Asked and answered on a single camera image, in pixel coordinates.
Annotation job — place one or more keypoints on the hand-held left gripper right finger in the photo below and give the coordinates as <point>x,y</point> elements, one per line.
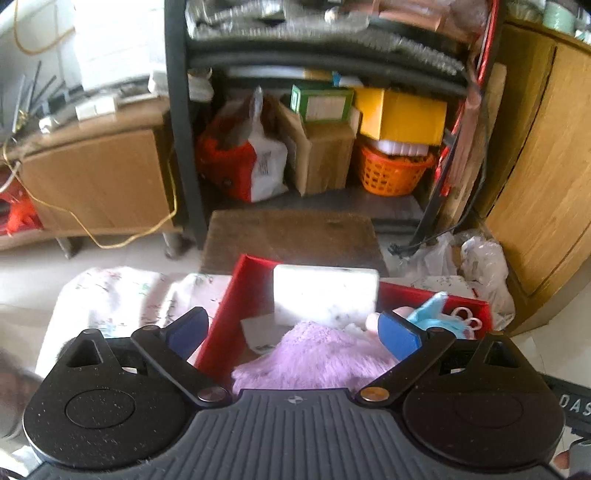
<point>399,334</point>

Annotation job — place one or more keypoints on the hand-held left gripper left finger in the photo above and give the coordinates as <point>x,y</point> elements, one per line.
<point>187,330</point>

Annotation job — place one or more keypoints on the red cardboard box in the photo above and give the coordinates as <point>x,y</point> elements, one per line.
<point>221,332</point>

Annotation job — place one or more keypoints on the thick white foam block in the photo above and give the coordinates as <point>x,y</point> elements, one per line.
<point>323,295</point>

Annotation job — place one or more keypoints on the purple fluffy plush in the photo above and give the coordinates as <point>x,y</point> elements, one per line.
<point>314,360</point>

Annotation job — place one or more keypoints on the pink plush toy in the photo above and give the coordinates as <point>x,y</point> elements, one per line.
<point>373,322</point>

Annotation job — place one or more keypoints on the blue face mask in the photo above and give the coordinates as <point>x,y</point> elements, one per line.
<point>431,314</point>

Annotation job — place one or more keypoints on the brown doormat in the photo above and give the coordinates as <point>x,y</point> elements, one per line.
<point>291,235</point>

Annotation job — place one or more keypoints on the orange plastic basket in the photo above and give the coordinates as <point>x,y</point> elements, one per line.
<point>392,175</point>

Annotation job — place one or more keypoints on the red white plastic bag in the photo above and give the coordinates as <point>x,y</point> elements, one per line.
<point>263,166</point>

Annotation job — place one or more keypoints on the low wooden cabinet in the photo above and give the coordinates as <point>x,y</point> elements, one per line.
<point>92,175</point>

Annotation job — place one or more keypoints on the white ribbed container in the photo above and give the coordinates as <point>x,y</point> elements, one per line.
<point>397,147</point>

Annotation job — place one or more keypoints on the black shelf rack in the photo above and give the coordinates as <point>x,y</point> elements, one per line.
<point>182,138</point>

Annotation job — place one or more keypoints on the brown cardboard box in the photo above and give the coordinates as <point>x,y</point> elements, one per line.
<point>323,157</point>

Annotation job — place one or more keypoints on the red plastic item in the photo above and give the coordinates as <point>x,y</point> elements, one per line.
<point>21,214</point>

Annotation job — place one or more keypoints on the tall wooden cabinet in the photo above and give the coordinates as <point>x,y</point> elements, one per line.
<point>545,184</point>

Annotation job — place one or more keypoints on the yellow box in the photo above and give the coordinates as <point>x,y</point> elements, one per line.
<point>401,115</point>

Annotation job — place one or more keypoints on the green white box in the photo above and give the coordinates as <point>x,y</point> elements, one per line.
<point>323,104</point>

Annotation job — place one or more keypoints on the wooden plank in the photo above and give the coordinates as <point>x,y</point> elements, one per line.
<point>496,87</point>

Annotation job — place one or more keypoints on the white storage box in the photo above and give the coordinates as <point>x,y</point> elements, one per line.
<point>120,41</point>

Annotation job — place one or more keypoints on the red flat board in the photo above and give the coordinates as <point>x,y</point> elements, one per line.
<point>489,27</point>

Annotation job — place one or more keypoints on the pale green cup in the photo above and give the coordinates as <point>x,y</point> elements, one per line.
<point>558,16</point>

